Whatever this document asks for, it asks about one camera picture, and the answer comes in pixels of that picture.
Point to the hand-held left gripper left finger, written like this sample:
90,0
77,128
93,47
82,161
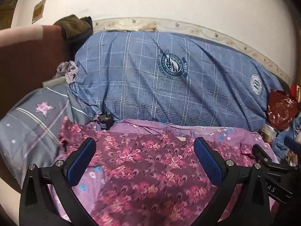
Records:
80,160

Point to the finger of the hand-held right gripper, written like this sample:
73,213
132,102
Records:
292,144
263,154

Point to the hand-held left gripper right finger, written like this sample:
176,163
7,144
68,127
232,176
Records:
208,161

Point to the maroon floral garment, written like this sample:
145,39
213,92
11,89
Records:
150,169

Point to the dark green clothes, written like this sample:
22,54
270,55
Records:
75,27

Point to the blue denim cloth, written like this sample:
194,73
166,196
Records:
285,136

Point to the purple flowered bed sheet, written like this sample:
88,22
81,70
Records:
211,131

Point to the red plastic bag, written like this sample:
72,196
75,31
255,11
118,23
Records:
281,109

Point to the black power adapter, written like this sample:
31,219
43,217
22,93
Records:
104,121

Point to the grey star-print pillow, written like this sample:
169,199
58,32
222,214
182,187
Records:
35,127

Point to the grey crumpled cloth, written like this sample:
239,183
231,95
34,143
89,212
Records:
67,70

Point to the blue plaid quilt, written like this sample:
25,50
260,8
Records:
164,80

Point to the brown bed headboard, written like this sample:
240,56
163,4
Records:
30,56

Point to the small framed picture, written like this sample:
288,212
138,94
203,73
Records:
38,10

